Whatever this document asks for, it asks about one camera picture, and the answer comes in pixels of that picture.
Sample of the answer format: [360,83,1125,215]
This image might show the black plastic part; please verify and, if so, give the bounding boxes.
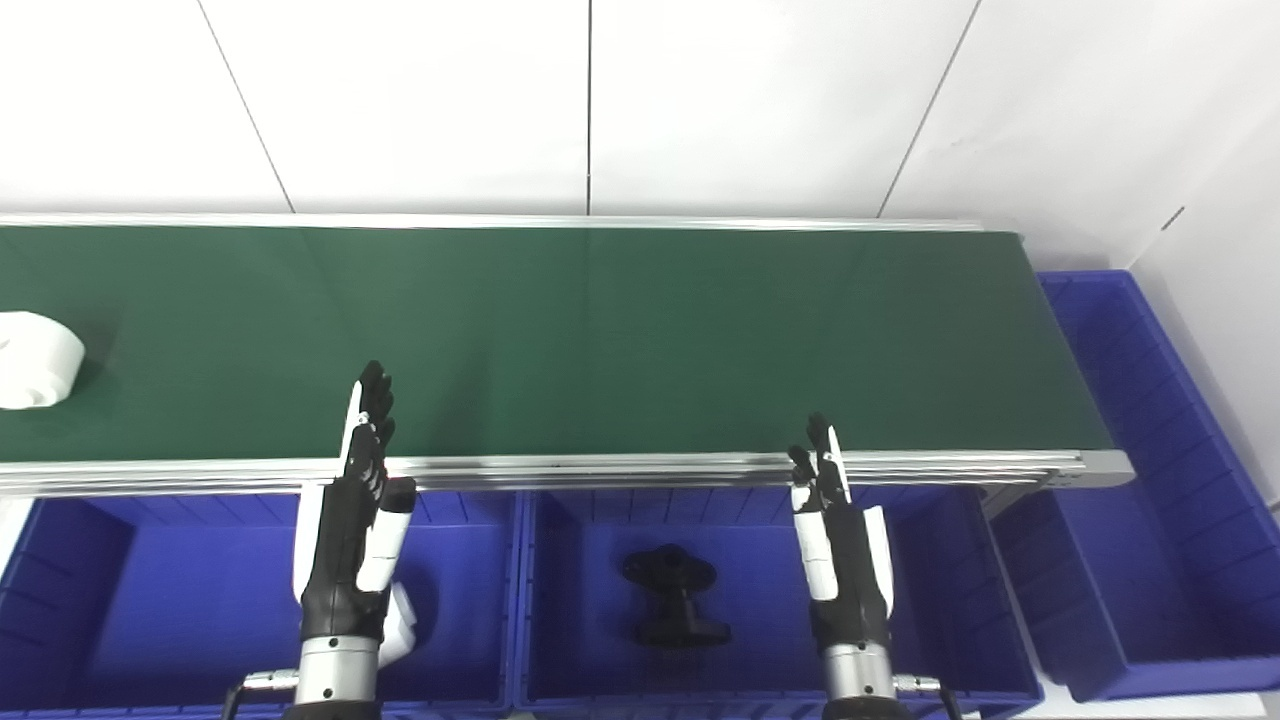
[620,543,733,649]

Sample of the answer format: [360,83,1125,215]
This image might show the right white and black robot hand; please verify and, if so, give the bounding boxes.
[787,413,896,652]

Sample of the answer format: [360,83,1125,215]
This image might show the white paper roll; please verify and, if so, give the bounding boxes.
[0,311,86,410]

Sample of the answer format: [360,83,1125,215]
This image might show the green conveyor belt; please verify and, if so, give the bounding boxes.
[0,213,1136,516]
[0,225,1116,466]

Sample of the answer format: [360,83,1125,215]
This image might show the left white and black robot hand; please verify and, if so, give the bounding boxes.
[292,361,417,643]

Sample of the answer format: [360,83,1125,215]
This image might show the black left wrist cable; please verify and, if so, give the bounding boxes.
[222,671,301,720]

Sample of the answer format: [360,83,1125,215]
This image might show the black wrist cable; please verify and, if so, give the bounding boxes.
[893,675,963,720]
[222,671,301,720]

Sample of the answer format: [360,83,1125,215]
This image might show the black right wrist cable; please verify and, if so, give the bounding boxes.
[893,675,963,720]

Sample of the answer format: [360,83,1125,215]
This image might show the blue plastic bin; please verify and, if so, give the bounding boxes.
[0,490,526,720]
[510,487,1046,720]
[985,270,1280,703]

